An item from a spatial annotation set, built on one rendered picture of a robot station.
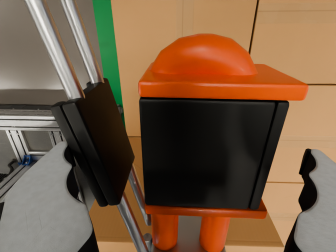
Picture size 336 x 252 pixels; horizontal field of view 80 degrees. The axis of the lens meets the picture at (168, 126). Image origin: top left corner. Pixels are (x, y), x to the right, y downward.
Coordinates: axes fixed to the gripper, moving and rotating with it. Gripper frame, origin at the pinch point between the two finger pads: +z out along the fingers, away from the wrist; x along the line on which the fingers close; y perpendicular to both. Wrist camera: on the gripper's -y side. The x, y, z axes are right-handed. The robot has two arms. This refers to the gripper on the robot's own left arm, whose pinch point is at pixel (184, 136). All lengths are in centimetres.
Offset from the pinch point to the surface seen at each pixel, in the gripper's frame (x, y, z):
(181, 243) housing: 0.2, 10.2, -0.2
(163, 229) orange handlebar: -1.3, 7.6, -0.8
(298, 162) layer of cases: 46, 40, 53
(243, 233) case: 13.2, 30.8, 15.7
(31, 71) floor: -88, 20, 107
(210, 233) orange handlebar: 2.3, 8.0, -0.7
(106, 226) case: -14.5, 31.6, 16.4
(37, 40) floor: -79, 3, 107
